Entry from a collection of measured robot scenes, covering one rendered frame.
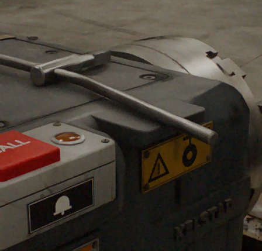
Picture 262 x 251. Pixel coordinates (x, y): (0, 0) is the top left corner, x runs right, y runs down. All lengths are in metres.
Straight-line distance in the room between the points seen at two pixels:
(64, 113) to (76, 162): 0.11
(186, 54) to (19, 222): 0.51
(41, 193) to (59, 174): 0.02
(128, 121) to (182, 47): 0.38
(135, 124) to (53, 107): 0.09
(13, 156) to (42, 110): 0.14
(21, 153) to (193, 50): 0.50
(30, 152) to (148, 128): 0.13
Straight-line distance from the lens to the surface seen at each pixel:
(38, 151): 0.56
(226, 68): 1.03
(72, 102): 0.71
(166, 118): 0.64
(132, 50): 0.98
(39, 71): 0.76
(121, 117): 0.67
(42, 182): 0.56
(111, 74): 0.81
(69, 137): 0.61
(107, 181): 0.61
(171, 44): 1.02
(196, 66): 0.98
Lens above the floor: 1.48
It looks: 19 degrees down
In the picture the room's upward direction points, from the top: straight up
